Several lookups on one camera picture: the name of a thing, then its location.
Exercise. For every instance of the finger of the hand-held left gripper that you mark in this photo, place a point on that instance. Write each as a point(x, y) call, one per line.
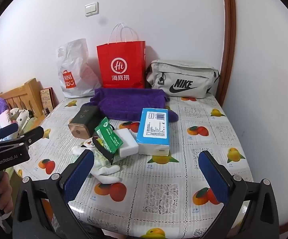
point(5, 131)
point(26, 135)

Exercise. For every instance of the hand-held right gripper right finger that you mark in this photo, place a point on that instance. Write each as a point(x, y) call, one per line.
point(213, 176)

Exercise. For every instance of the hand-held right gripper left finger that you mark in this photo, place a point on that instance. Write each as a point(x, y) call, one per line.
point(80, 174)

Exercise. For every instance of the white glove with green cuff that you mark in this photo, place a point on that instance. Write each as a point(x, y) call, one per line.
point(104, 173)

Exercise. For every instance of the blue white tissue pack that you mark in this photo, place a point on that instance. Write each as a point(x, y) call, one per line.
point(153, 129)

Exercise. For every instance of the spotted white pillow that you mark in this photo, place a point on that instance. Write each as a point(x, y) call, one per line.
point(19, 117)

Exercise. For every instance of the fruit print tablecloth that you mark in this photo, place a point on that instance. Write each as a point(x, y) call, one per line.
point(158, 179)

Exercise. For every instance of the dark green gold tin box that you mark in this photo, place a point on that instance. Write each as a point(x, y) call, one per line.
point(84, 119)

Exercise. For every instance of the white plastic shopping bag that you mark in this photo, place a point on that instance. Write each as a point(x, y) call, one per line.
point(71, 62)

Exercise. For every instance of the purple towel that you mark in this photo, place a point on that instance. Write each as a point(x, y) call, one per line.
point(129, 102)

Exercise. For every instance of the grey waist bag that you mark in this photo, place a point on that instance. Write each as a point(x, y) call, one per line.
point(183, 72)

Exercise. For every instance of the red paper shopping bag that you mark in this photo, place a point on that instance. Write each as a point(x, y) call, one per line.
point(120, 54)

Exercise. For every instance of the white wall light switch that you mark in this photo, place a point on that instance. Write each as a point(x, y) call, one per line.
point(92, 9)

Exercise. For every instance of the brown wooden door frame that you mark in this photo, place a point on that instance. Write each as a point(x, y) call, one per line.
point(229, 29)

